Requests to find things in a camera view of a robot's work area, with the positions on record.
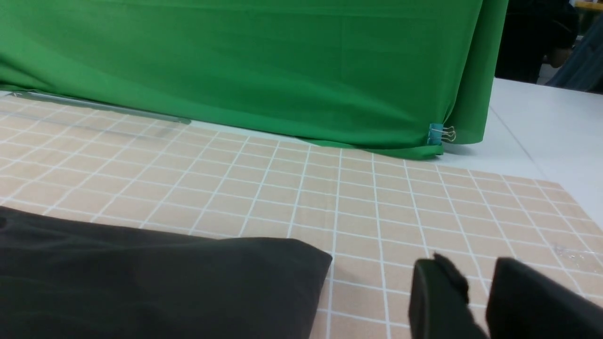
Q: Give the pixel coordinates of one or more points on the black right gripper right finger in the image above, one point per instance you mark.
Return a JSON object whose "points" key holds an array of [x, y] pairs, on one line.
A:
{"points": [[525, 304]]}

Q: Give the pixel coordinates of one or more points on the dark gray long-sleeve shirt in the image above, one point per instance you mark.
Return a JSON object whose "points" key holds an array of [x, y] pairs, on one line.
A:
{"points": [[65, 279]]}

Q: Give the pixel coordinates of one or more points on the dark-clothed person in background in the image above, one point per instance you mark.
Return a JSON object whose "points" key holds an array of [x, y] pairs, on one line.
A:
{"points": [[535, 31]]}

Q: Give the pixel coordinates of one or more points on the blue binder clip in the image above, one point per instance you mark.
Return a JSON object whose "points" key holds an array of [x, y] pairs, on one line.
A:
{"points": [[439, 134]]}

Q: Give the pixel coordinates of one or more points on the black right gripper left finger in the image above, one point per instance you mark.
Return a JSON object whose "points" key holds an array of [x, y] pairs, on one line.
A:
{"points": [[439, 302]]}

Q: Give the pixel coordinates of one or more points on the green backdrop cloth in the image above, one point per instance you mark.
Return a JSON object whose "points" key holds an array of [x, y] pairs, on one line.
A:
{"points": [[364, 74]]}

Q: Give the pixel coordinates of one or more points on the beige grid-pattern table mat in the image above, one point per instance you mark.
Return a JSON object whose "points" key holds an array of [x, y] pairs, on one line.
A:
{"points": [[376, 215]]}

